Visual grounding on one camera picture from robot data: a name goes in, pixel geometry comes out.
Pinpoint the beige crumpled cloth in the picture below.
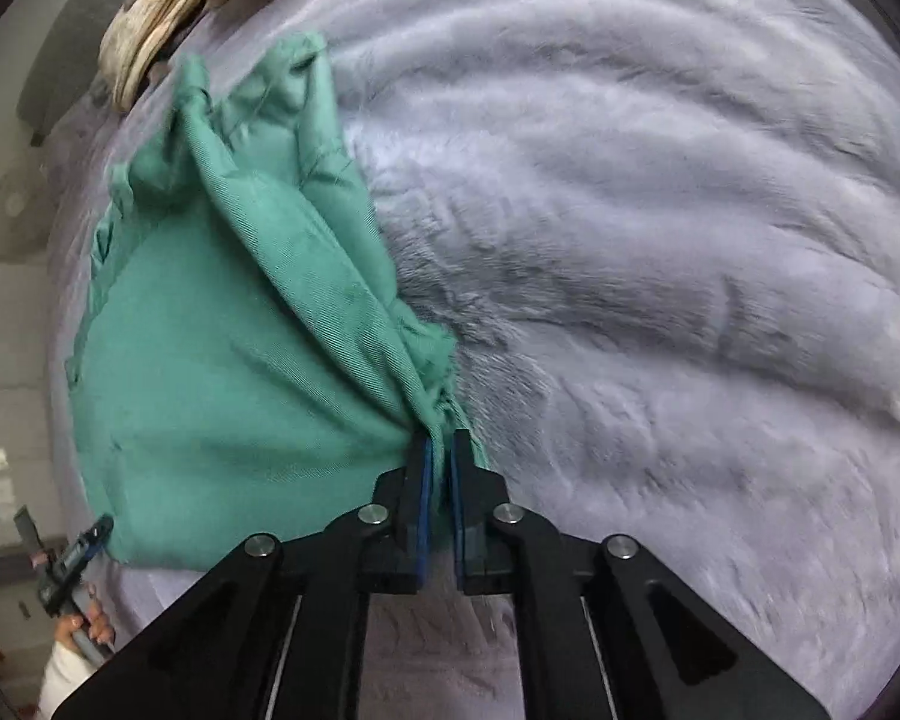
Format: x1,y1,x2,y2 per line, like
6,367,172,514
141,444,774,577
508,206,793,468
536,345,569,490
97,0,222,112

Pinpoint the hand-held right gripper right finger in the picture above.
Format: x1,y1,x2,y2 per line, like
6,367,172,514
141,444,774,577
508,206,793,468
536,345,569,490
449,428,830,720

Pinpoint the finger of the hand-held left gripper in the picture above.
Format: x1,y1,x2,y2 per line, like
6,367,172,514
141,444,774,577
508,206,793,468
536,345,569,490
66,514,116,565

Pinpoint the white standing fan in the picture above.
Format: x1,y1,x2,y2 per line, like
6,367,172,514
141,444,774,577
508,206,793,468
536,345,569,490
0,163,55,257

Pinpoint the person's left hand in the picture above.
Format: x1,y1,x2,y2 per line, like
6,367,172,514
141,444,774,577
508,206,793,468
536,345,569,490
54,587,118,647

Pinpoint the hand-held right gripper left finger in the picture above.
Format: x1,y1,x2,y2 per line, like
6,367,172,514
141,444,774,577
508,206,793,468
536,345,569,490
51,438,433,720

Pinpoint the lavender quilted bedspread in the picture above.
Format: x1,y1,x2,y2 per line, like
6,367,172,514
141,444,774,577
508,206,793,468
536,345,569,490
41,0,900,720

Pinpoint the person's left forearm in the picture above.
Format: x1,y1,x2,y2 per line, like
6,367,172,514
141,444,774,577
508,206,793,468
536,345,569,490
34,641,110,720

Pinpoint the green work jacket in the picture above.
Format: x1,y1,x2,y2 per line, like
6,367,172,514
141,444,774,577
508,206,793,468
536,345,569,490
65,31,496,572

